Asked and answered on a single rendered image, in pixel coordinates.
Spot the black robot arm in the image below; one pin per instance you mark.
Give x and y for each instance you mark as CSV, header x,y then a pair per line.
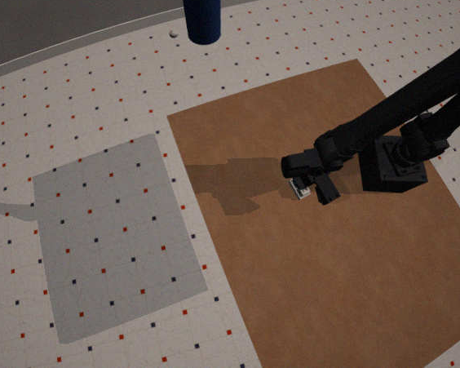
x,y
422,138

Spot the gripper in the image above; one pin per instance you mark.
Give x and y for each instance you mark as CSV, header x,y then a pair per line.
x,y
299,183

